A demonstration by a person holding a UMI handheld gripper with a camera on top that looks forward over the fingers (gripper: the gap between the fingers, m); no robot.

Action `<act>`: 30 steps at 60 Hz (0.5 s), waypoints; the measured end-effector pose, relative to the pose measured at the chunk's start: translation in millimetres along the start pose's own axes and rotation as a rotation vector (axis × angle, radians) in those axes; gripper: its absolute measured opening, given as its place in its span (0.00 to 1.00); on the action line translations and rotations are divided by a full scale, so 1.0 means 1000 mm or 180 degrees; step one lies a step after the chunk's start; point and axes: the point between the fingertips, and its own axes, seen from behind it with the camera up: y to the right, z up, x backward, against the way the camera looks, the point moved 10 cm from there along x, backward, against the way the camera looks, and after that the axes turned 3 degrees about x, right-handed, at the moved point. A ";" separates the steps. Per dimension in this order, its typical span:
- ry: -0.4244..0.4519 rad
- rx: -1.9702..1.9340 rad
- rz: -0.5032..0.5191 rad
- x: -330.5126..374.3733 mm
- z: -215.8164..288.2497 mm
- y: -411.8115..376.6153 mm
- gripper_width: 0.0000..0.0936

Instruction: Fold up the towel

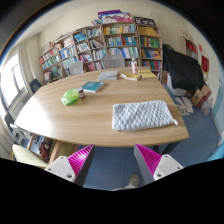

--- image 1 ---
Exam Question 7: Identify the cardboard box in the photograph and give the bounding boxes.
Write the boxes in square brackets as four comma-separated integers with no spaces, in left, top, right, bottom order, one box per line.
[191,85,211,108]

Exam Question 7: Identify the yellow paper pad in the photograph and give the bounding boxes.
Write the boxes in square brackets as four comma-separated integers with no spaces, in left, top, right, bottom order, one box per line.
[139,69,156,79]

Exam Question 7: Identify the grey book stack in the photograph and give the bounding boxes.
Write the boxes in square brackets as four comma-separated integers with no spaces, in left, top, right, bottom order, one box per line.
[98,71,118,81]

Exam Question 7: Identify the grey mesh office chair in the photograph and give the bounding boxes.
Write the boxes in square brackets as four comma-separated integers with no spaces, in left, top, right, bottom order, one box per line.
[101,54,125,69]

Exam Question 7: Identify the yellow book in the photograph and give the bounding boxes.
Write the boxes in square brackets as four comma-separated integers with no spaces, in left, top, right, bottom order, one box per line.
[120,73,141,81]

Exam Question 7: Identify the small dark jar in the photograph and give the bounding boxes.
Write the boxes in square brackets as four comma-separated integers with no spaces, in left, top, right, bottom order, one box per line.
[77,87,85,99]

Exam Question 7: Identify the white box under cover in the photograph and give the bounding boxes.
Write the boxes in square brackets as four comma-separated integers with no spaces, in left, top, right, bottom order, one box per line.
[165,73,188,98]

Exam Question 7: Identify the yellow green chair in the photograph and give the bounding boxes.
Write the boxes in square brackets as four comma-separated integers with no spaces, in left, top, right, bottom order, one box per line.
[12,144,48,169]

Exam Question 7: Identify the black cloth covered object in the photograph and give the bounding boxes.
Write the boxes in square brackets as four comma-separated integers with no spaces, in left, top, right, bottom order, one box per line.
[162,44,205,91]

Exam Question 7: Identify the grey chair left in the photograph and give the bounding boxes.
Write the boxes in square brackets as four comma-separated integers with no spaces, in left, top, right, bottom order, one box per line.
[69,61,83,76]

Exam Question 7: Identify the green plastic bag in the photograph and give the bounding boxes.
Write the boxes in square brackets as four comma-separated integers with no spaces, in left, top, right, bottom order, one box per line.
[61,89,79,105]

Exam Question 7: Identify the dark blue chair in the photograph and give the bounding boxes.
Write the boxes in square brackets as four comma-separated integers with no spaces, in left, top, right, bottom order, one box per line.
[30,79,42,93]

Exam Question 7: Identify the wooden bookshelf with books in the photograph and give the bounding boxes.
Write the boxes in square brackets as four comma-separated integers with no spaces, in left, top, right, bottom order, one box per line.
[39,22,163,83]

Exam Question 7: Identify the colourful posters atop shelf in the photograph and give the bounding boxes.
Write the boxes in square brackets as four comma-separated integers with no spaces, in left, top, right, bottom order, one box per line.
[98,10,133,24]

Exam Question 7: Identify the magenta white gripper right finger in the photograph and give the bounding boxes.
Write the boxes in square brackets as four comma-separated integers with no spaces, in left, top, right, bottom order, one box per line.
[134,144,183,184]

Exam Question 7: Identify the white textured towel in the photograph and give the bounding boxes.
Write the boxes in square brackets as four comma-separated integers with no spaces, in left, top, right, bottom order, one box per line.
[112,100,178,132]

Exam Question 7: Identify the window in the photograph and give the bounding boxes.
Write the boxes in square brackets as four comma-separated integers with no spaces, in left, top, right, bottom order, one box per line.
[1,53,25,107]

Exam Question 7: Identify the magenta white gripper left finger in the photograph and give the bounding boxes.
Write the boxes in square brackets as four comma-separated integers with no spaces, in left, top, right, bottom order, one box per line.
[46,144,95,186]

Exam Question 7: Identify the shoe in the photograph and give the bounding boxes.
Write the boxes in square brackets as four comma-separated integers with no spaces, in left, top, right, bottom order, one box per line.
[126,174,140,189]

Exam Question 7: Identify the teal book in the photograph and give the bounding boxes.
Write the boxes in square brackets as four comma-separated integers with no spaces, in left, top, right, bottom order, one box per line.
[82,81,105,93]

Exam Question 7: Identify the white bottle red label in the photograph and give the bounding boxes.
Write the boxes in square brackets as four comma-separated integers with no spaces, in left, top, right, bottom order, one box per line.
[131,58,138,74]

